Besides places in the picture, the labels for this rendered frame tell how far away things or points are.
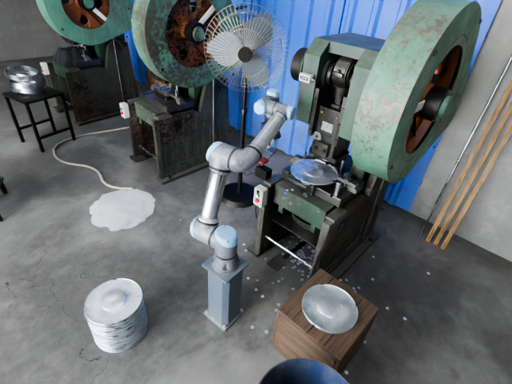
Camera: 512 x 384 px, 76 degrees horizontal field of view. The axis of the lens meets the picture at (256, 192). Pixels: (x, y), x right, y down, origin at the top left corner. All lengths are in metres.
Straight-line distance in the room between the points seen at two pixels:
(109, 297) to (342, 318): 1.24
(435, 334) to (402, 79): 1.64
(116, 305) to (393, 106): 1.64
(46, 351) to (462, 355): 2.36
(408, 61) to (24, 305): 2.42
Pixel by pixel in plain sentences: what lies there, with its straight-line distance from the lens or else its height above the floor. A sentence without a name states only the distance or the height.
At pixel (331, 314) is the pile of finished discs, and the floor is 0.37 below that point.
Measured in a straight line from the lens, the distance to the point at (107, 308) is 1.97.
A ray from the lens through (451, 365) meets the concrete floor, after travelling 2.40.
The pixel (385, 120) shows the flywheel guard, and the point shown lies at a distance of 1.40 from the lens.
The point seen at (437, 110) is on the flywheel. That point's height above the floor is 1.32.
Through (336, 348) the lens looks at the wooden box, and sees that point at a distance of 1.74.
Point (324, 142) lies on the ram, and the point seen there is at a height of 0.98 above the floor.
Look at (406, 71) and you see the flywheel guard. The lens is 1.39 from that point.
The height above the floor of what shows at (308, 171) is 0.79.
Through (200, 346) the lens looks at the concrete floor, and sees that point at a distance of 2.07.
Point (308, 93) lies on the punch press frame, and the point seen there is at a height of 1.23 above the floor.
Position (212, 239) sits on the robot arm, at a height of 0.64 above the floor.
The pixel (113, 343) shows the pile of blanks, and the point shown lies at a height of 0.09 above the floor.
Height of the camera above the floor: 1.80
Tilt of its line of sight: 35 degrees down
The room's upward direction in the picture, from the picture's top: 5 degrees clockwise
